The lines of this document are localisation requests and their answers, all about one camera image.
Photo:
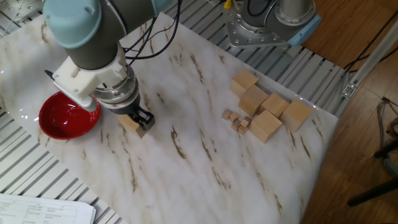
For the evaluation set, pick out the white printed paper stack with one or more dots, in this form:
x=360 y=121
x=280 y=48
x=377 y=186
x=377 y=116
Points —
x=40 y=210

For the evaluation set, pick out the large wooden cube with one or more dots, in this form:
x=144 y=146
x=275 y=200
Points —
x=252 y=99
x=275 y=104
x=265 y=126
x=244 y=81
x=129 y=124
x=295 y=115

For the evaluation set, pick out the yellow plastic piece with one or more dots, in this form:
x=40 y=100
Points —
x=227 y=3

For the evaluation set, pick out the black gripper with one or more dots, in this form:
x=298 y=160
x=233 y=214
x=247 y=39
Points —
x=126 y=109

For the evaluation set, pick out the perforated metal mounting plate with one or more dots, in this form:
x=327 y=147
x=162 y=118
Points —
x=18 y=9

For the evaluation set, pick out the red glossy bowl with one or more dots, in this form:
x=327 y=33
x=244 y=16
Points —
x=62 y=118

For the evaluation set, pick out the small wooden cube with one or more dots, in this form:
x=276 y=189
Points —
x=242 y=129
x=245 y=122
x=226 y=114
x=236 y=125
x=233 y=117

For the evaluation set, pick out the black stand legs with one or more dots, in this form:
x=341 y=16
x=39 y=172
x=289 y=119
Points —
x=373 y=193

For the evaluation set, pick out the white wrist mount housing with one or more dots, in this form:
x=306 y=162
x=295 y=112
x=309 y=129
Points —
x=81 y=81

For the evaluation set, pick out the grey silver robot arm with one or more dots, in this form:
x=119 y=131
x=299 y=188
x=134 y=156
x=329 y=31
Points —
x=93 y=31

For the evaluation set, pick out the aluminium frame rail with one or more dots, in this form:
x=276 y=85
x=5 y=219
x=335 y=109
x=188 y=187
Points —
x=370 y=62

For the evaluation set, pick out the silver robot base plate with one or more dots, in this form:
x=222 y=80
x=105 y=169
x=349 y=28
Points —
x=236 y=31

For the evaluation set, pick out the white marble pattern board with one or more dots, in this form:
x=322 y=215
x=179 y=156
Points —
x=186 y=171

